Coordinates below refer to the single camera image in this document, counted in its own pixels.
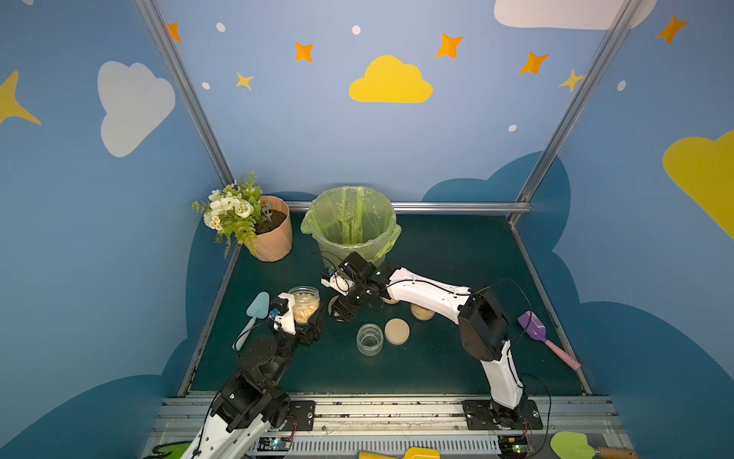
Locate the left controller board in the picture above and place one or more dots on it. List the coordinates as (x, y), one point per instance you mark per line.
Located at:
(268, 444)

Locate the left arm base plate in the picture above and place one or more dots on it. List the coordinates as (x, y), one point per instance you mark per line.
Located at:
(300, 416)

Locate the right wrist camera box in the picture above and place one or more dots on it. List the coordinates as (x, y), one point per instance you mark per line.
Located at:
(333, 280)

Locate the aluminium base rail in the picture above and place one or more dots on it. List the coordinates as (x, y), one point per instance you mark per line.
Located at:
(349, 425)

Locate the beige-lid oatmeal jar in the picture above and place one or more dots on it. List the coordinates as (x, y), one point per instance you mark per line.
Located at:
(306, 303)
(370, 340)

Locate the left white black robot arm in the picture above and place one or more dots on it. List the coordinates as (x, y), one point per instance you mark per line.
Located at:
(251, 402)

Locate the green spatula wooden handle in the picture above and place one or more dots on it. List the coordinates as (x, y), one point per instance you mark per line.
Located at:
(573, 445)

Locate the green plastic bin liner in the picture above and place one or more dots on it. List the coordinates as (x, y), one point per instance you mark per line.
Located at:
(350, 221)

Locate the purple pink-handled scoop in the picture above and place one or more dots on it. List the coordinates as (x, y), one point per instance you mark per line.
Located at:
(536, 330)

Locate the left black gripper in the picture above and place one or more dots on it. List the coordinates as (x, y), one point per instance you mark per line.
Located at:
(307, 331)

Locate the right brown-lid oatmeal jar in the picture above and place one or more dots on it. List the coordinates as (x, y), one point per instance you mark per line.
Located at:
(421, 313)

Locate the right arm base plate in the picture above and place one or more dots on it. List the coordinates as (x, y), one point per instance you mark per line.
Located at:
(488, 415)

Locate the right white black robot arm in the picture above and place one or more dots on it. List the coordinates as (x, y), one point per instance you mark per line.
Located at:
(482, 321)

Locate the controller board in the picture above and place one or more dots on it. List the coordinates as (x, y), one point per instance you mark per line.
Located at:
(268, 444)
(513, 447)

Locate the beige jar lid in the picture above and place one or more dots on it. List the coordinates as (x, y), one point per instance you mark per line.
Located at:
(332, 304)
(397, 331)

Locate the right controller board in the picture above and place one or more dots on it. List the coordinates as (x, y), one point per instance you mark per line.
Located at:
(513, 447)

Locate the light blue spatula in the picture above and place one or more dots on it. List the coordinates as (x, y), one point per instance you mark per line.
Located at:
(258, 309)

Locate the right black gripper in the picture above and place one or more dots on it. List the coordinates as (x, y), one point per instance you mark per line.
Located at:
(349, 298)

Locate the artificial white flower plant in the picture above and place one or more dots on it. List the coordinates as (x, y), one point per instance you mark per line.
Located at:
(236, 212)

